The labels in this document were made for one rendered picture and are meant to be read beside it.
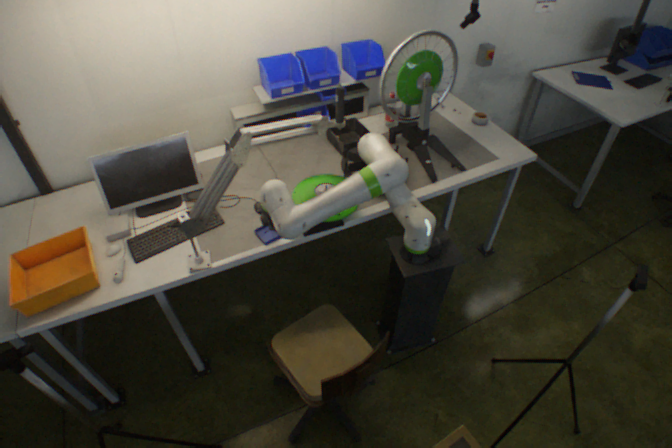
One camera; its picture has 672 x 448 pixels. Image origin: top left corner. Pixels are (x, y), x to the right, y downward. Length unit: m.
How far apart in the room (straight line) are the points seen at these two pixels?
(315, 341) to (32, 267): 1.36
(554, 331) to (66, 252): 2.85
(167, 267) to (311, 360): 0.75
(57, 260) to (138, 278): 0.45
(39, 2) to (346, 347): 2.07
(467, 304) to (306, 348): 1.34
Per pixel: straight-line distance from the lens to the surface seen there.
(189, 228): 1.65
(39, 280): 2.12
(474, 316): 2.79
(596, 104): 3.55
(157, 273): 1.86
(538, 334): 2.88
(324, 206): 1.42
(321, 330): 1.89
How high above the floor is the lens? 2.27
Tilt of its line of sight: 42 degrees down
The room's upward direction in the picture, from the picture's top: straight up
